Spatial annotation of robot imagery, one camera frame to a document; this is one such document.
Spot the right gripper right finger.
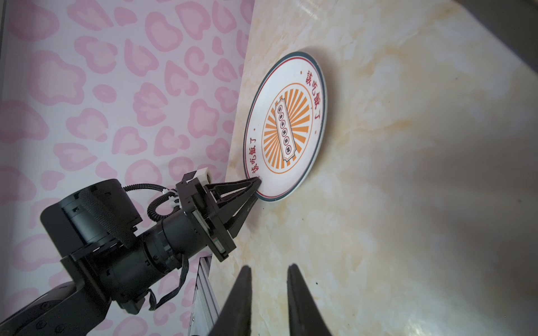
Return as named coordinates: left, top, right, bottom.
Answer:
left=287, top=264, right=331, bottom=336

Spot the black wire dish rack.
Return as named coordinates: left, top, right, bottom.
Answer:
left=458, top=0, right=537, bottom=71

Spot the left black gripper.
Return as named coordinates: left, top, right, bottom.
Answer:
left=176, top=175, right=261, bottom=262

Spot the small orange sunburst plate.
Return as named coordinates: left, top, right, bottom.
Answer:
left=242, top=51, right=328, bottom=202

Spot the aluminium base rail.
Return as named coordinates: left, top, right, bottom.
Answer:
left=189, top=256, right=220, bottom=335

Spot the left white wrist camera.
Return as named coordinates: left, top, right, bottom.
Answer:
left=182, top=168, right=212, bottom=186

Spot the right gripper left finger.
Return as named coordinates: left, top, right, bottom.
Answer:
left=209, top=265, right=252, bottom=336

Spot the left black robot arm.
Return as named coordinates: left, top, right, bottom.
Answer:
left=1, top=172, right=261, bottom=335

